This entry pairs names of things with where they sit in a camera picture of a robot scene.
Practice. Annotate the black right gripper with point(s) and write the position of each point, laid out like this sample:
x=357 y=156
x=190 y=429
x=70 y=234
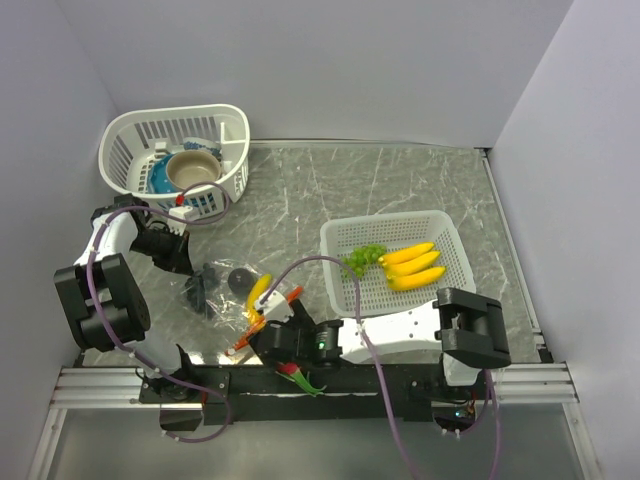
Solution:
x=301 y=319

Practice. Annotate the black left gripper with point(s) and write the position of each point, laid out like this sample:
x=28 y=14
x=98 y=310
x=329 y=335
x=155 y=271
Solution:
x=179 y=258

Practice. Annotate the red fake apple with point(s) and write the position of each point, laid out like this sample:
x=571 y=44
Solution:
x=293 y=373

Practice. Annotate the single yellow fake banana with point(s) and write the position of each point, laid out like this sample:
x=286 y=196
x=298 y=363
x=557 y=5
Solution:
x=259 y=288

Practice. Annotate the clear zip top bag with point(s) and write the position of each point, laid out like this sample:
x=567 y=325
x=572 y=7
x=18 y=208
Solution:
x=230 y=326

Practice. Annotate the dark round fake fruit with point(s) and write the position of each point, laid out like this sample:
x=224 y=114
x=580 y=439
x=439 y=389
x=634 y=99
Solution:
x=241 y=281

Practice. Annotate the green fake grapes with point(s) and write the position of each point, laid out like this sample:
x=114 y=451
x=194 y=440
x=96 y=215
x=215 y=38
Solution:
x=362 y=258

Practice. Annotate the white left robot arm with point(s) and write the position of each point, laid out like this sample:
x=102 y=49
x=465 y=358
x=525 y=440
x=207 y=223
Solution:
x=104 y=306

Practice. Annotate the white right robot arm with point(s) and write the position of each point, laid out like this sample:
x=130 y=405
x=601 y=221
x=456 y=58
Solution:
x=465 y=328

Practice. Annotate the blue plate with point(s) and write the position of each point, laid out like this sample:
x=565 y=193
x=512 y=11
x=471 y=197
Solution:
x=157 y=180

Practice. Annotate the beige bowl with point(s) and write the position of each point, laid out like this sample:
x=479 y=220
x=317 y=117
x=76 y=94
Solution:
x=191 y=167

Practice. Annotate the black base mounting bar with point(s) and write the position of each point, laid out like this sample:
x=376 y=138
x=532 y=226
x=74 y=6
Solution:
x=418 y=393

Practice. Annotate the blue patterned white dish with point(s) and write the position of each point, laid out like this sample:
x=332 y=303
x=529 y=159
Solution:
x=196 y=143

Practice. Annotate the white slotted dish basket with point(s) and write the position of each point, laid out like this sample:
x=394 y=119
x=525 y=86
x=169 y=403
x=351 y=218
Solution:
x=137 y=146

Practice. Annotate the white perforated tray basket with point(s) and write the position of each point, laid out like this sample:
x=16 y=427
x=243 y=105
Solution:
x=338 y=238

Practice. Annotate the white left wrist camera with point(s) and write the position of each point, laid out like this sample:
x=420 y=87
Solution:
x=181 y=215

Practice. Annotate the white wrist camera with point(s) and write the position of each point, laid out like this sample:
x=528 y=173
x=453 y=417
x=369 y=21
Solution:
x=181 y=215
x=274 y=307

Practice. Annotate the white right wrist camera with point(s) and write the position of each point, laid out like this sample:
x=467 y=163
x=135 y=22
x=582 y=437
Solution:
x=274 y=307

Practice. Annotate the aluminium frame rail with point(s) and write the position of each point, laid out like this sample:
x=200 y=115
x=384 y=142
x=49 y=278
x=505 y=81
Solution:
x=120 y=388

